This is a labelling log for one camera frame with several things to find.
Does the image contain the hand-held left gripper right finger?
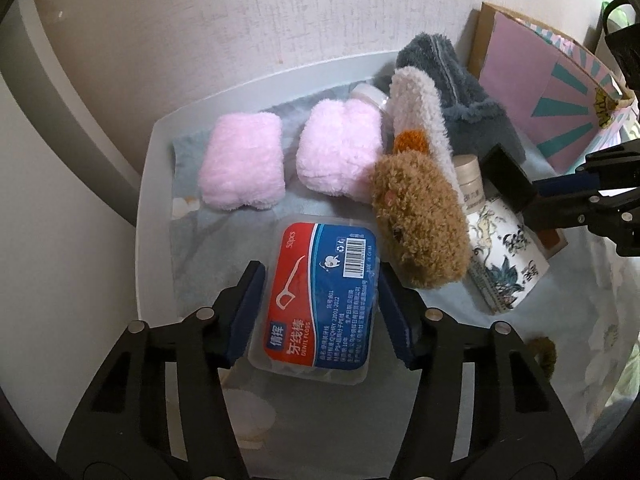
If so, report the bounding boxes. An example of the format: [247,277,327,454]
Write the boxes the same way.
[378,262,585,480]

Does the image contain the small dark red box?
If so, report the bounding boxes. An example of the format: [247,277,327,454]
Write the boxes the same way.
[542,227,569,253]

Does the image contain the clear dental floss box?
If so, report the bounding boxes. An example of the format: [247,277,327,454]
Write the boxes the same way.
[247,214,382,386]

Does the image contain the light blue floral cloth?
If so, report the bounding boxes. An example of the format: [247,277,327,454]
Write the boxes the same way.
[170,90,640,441]

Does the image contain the white desktop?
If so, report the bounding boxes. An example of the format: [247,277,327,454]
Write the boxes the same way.
[0,75,151,411]

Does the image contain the pink teal cardboard sheet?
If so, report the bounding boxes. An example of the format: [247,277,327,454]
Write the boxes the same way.
[467,2,626,173]

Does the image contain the clear bottle white cap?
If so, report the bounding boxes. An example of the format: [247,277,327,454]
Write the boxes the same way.
[350,84,391,117]

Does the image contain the white plastic storage bin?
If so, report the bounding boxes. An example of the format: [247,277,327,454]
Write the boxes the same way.
[134,50,531,480]

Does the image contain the white round cotton pads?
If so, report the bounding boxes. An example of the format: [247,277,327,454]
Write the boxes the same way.
[220,387,277,448]

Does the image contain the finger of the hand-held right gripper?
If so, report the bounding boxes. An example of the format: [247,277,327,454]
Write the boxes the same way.
[521,192,640,257]
[531,142,640,201]

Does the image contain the brown plush toy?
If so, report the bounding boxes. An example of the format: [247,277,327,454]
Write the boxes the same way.
[369,152,472,290]

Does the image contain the small brown plush piece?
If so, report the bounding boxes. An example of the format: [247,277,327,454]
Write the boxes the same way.
[525,337,557,378]

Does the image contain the white fluffy cloth orange patch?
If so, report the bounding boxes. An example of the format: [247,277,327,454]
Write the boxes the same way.
[387,66,458,186]

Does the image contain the small cream jar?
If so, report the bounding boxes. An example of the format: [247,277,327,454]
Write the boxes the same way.
[452,155,486,213]

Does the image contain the small black box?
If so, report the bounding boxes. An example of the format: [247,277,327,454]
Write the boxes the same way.
[480,142,536,213]

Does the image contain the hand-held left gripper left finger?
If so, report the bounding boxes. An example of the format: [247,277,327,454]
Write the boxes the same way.
[56,260,267,480]

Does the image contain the pink fluffy towel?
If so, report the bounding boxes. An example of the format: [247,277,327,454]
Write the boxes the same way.
[295,99,385,203]
[196,112,287,211]

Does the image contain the grey fluffy towel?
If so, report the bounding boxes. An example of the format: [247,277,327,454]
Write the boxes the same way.
[372,32,526,161]

